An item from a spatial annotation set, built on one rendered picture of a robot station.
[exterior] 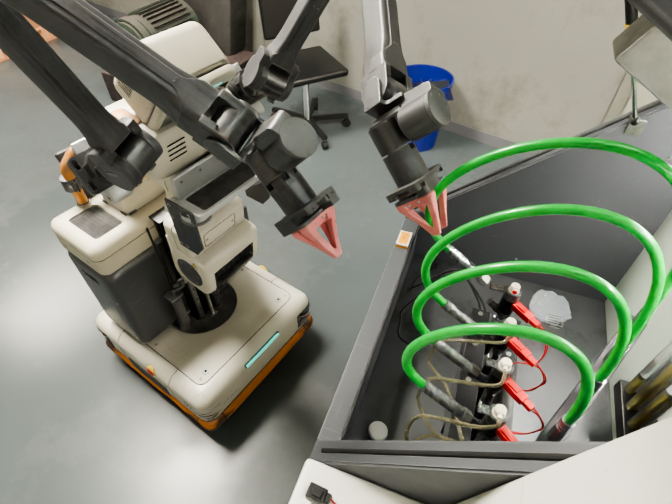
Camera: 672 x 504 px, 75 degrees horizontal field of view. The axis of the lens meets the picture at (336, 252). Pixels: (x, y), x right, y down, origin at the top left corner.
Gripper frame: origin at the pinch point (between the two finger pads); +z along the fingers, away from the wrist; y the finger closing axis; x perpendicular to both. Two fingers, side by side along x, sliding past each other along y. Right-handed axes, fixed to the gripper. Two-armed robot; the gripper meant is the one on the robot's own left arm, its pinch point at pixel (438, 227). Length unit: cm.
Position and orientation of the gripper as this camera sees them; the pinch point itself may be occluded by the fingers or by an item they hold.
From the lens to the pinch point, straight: 76.5
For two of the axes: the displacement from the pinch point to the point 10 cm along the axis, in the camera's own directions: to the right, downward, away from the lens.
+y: 5.3, -4.4, 7.2
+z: 4.9, 8.6, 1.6
